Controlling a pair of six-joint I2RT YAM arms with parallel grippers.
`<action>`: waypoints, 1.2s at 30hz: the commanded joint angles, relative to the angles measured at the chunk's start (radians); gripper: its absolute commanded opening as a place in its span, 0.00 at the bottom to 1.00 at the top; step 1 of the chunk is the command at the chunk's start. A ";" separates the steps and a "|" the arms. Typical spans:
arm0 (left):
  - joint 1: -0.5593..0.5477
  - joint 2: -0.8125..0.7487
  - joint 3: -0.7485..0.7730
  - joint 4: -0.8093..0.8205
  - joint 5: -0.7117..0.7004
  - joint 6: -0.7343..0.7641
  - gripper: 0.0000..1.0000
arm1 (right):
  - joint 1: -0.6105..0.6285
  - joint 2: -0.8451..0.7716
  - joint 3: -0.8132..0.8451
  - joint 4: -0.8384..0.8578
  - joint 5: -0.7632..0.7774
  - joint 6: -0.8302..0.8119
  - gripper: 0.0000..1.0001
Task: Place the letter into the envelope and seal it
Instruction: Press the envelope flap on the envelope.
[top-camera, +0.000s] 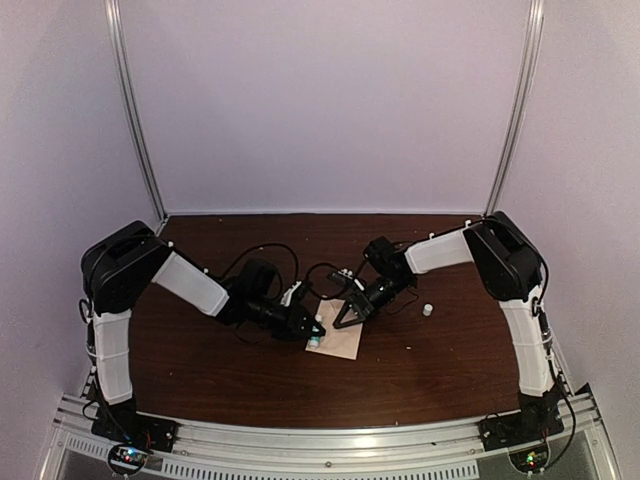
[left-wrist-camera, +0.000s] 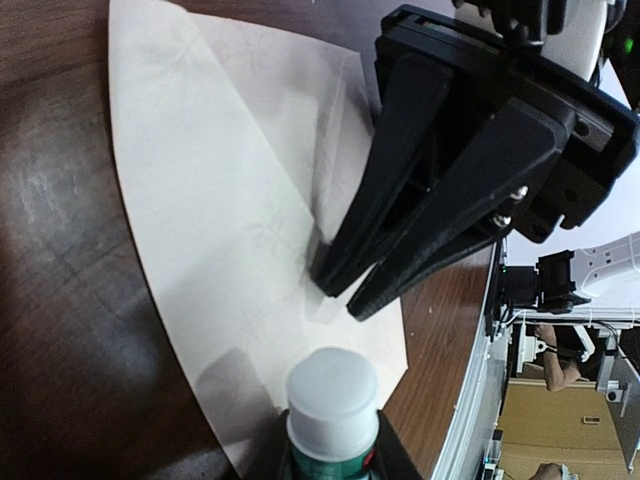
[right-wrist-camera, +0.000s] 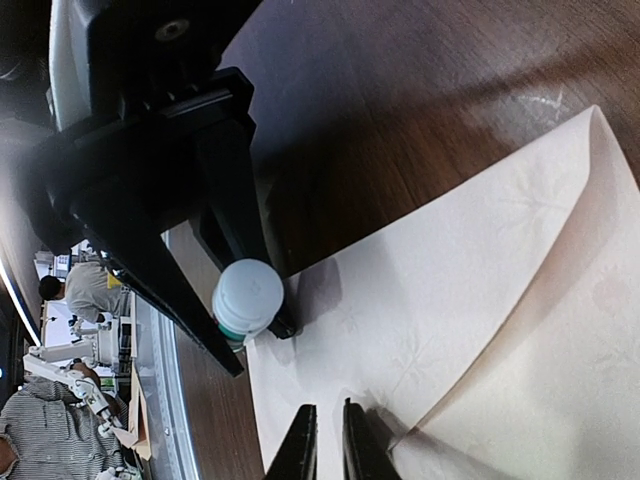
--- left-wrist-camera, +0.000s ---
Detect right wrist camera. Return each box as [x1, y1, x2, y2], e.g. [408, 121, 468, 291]
[452, 0, 627, 81]

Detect cardboard box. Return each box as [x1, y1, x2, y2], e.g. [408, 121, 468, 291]
[498, 380, 639, 479]

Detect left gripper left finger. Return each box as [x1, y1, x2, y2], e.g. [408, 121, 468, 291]
[273, 409, 295, 480]

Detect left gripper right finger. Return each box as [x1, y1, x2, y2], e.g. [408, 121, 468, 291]
[373, 410, 418, 480]

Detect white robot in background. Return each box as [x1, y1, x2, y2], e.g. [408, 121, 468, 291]
[499, 233, 639, 393]

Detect green white glue stick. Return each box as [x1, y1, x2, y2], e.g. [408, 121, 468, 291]
[286, 348, 379, 479]

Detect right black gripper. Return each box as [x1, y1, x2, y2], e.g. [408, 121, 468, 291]
[347, 5, 639, 321]

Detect beige envelope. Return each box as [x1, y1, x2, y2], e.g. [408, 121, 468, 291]
[108, 1, 407, 475]

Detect person in striped shirt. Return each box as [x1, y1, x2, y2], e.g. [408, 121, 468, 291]
[531, 463, 572, 480]

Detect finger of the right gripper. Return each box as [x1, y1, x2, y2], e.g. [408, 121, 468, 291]
[315, 53, 453, 297]

